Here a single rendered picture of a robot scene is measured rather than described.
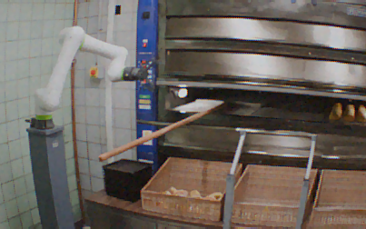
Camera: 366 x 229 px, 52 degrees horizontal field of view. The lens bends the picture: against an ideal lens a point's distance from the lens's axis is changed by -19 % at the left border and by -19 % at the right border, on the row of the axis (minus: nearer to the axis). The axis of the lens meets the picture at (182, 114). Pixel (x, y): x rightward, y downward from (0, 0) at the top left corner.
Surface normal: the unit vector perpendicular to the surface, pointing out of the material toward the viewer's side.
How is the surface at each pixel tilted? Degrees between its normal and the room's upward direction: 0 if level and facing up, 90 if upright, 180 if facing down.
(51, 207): 90
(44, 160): 90
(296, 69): 70
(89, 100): 90
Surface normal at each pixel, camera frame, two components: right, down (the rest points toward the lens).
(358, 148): -0.39, -0.19
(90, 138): -0.41, 0.15
